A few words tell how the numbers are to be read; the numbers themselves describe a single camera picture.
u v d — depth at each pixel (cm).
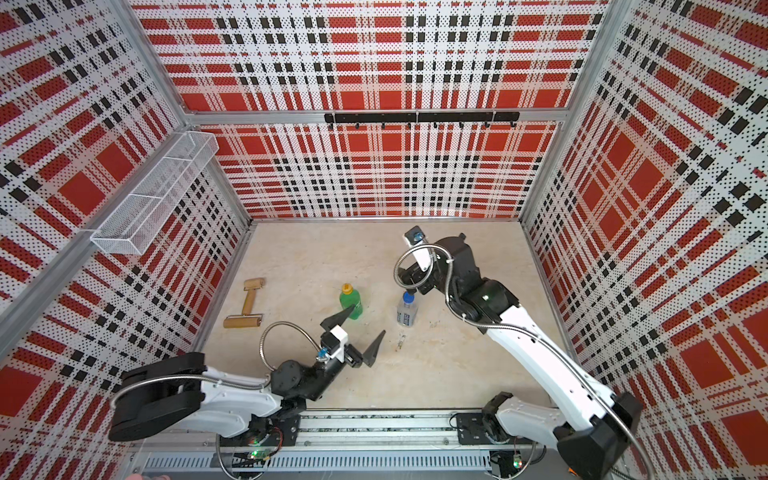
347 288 84
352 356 63
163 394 47
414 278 61
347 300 90
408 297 82
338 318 66
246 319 93
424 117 90
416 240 59
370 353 64
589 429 39
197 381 47
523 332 44
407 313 85
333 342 56
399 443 73
